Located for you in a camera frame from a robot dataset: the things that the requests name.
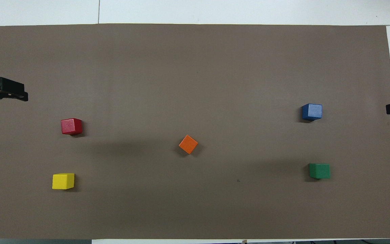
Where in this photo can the brown table mat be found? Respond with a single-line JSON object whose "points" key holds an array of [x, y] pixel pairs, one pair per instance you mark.
{"points": [[195, 67]]}

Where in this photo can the red wooden block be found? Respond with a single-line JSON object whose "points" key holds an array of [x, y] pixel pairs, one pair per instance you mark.
{"points": [[70, 126]]}

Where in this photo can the blue wooden block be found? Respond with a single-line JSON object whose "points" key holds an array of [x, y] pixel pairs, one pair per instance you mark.
{"points": [[311, 112]]}

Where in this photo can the orange wooden block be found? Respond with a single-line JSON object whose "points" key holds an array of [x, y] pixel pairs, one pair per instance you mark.
{"points": [[188, 144]]}

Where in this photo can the green wooden block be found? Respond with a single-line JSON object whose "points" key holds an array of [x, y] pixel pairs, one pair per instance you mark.
{"points": [[319, 171]]}

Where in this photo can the yellow wooden block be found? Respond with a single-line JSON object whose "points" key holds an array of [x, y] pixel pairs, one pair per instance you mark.
{"points": [[63, 181]]}

